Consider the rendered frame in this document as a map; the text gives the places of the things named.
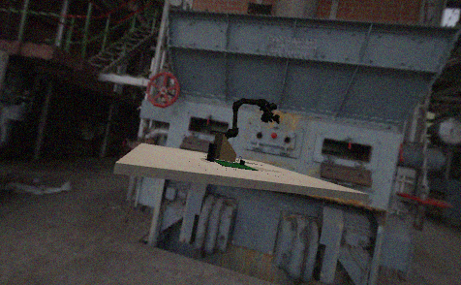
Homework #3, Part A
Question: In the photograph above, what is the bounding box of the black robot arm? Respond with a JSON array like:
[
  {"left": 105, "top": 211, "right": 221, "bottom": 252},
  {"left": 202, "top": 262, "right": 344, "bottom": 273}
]
[{"left": 224, "top": 98, "right": 277, "bottom": 139}]

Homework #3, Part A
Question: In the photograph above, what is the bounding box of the green circuit board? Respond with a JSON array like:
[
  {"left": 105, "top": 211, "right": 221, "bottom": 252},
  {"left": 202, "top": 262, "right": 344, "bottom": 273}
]
[{"left": 214, "top": 160, "right": 258, "bottom": 171}]

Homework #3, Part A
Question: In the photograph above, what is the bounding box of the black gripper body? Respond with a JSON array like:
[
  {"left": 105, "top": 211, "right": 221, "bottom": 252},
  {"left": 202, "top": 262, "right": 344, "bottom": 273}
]
[{"left": 261, "top": 109, "right": 280, "bottom": 121}]

